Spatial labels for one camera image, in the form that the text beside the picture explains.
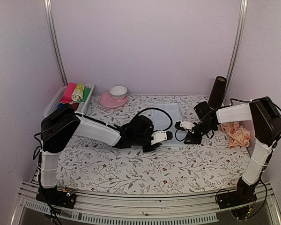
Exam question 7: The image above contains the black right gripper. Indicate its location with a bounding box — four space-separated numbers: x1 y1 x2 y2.
185 121 216 145

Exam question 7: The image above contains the light blue towel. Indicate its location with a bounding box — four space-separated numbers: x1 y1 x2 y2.
151 103 184 147

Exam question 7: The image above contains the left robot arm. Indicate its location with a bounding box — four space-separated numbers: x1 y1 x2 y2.
40 104 166 203

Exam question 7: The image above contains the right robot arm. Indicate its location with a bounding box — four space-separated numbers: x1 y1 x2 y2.
175 97 281 204

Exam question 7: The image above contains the dark brown cylinder cup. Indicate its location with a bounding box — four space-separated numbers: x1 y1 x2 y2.
208 76 227 109

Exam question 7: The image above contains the orange patterned towel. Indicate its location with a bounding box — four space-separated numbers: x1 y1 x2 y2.
221 122 251 149

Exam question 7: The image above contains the white bowl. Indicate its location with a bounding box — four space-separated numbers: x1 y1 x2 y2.
109 86 127 100

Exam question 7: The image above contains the pink plate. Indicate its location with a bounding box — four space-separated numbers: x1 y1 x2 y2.
99 91 128 109

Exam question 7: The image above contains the green rolled towel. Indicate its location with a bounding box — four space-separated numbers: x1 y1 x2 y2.
79 88 92 103

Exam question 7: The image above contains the brown rolled towel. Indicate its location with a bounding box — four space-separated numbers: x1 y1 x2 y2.
72 103 79 111

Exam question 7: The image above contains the yellow-green rolled towel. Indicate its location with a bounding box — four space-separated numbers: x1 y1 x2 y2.
71 83 84 102

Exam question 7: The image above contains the pink rolled towel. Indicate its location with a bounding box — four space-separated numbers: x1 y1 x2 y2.
60 82 77 104

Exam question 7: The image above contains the white plastic basket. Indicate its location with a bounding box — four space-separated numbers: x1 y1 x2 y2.
44 83 95 117

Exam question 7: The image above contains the left black cable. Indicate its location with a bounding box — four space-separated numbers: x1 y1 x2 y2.
133 107 173 132

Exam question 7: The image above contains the black cable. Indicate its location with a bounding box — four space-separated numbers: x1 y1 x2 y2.
133 107 173 132
174 97 281 150

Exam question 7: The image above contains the right black cable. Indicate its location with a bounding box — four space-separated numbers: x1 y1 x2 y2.
174 97 281 150

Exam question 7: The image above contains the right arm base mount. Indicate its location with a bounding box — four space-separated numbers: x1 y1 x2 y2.
215 189 257 209

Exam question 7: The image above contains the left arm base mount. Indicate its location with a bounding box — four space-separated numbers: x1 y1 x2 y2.
36 184 77 209

